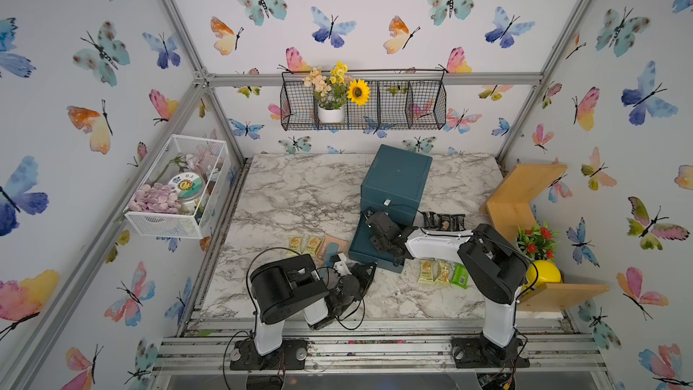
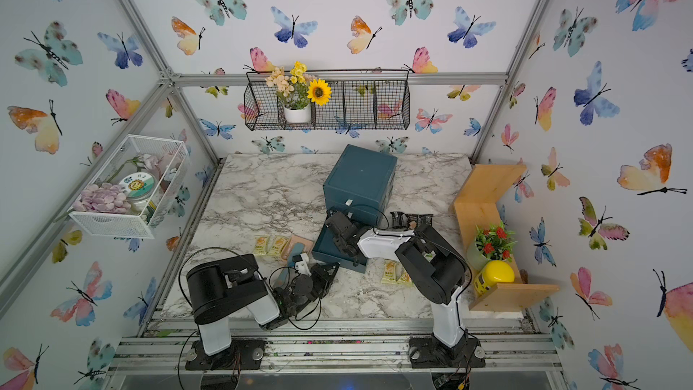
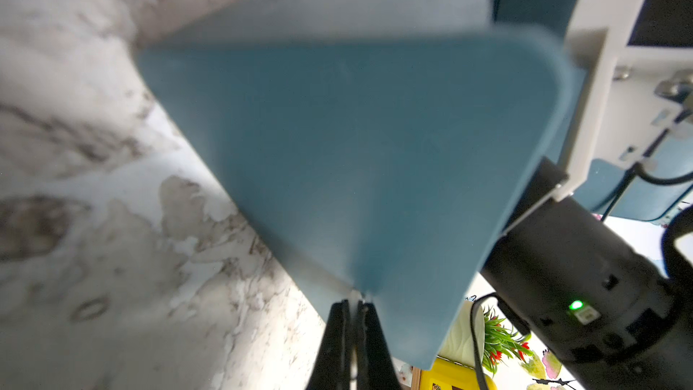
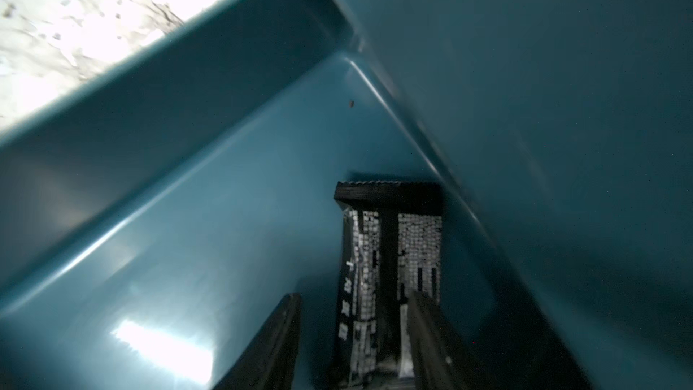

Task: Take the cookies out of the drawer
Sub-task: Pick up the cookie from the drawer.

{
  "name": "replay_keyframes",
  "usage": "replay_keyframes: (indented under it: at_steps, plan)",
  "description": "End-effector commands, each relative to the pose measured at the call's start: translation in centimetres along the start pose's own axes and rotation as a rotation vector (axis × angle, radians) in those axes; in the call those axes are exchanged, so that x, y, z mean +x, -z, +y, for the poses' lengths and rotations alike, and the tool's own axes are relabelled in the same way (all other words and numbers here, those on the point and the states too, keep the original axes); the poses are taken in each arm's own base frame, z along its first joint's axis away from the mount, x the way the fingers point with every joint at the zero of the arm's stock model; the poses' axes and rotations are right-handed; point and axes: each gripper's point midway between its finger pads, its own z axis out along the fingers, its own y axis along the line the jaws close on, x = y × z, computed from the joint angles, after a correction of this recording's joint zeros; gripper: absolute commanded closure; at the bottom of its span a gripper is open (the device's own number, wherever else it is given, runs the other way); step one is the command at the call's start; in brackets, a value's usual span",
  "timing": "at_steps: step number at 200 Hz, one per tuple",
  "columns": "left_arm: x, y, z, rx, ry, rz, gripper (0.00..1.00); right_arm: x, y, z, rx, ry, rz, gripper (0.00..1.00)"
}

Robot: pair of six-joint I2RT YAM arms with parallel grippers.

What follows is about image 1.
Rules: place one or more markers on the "yellow toy on shelf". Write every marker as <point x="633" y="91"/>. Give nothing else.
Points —
<point x="543" y="271"/>

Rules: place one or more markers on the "white mesh wall basket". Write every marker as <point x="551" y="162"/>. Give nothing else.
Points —
<point x="207" y="157"/>

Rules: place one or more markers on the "red flower green plant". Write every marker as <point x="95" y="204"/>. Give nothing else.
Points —
<point x="537" y="242"/>

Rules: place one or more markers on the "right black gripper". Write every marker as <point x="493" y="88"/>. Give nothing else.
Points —
<point x="374" y="244"/>

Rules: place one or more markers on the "black cookie packet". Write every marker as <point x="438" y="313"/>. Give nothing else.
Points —
<point x="457" y="222"/>
<point x="430" y="220"/>
<point x="444" y="222"/>

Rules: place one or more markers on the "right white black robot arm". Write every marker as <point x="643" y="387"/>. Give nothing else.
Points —
<point x="496" y="268"/>

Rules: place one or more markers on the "black wire wall basket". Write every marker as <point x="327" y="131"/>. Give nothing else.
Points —
<point x="399" y="100"/>

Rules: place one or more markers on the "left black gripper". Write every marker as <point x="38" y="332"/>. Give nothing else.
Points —
<point x="363" y="280"/>

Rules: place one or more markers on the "teal handled brush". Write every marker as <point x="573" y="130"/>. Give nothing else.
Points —
<point x="331" y="252"/>

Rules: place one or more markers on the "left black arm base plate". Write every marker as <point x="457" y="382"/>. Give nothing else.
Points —
<point x="291" y="355"/>

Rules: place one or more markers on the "dark teal drawer cabinet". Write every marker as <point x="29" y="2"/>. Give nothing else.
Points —
<point x="394" y="183"/>

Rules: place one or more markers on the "pink artificial flower bunch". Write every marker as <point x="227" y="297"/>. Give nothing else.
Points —
<point x="157" y="198"/>

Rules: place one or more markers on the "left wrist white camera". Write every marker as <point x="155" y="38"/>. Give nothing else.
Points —
<point x="339" y="263"/>

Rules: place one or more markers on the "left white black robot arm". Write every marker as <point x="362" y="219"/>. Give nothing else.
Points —
<point x="296" y="285"/>

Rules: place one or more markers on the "white pot yellow flowers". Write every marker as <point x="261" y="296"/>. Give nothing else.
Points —
<point x="332" y="92"/>

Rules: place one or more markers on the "round green label tin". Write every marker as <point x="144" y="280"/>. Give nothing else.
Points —
<point x="188" y="186"/>

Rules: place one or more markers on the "yellow cookie packet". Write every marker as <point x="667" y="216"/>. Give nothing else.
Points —
<point x="427" y="271"/>
<point x="444" y="273"/>
<point x="312" y="245"/>
<point x="295" y="243"/>

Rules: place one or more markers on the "wooden wall shelf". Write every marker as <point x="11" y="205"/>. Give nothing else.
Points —
<point x="509" y="210"/>

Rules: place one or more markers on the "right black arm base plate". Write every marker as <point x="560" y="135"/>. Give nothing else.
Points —
<point x="479" y="352"/>

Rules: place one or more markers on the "pink wooden brush tray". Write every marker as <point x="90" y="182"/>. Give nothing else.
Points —
<point x="343" y="246"/>

